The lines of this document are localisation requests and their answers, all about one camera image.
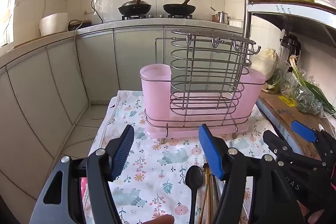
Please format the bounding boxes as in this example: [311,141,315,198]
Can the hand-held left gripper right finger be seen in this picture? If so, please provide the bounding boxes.
[198,124,292,224]

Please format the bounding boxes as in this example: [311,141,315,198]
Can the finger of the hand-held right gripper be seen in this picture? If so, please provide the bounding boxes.
[262,130,330,170]
[291,120,336,161]

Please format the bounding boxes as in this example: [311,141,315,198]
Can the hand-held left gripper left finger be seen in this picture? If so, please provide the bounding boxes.
[30,124,135,224]

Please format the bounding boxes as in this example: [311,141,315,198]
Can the wooden chopstick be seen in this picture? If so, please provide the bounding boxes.
[210,174,221,214]
[197,165,214,224]

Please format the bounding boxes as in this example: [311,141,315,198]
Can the pink utensil holder wire rack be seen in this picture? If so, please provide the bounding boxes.
[139,29,267,144]

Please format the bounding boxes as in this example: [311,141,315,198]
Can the person's left hand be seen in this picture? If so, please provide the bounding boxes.
[143,214,175,224]

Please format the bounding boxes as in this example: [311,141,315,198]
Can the black plastic spoon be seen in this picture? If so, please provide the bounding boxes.
[185,165,204,224]

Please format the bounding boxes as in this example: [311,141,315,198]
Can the plastic bags of vegetables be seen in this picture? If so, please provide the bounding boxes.
[265,67,323,114]

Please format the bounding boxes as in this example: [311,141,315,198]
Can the floral printed cloth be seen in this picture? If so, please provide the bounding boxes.
[81,90,271,224]

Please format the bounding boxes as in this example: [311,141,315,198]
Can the green onions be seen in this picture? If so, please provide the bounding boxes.
[289,55,336,119]

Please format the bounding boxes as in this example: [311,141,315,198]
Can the napa cabbage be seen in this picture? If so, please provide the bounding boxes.
[251,48,279,80]

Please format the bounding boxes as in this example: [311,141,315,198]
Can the black blender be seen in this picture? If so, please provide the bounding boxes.
[278,34,302,67]

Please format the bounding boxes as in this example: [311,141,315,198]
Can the grey lower cabinets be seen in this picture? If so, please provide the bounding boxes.
[0,25,247,203]

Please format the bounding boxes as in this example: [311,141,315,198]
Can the gas stove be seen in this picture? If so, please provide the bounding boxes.
[121,13,193,21]

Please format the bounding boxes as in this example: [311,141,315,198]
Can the black wok with lid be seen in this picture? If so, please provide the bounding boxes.
[118,0,152,16]

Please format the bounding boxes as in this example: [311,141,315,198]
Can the white rice cooker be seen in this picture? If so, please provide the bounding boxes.
[39,13,69,37]

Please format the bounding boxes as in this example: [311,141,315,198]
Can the window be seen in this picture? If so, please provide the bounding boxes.
[0,0,24,48]

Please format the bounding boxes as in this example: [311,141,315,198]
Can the black power cable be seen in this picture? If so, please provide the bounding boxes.
[91,0,104,24]

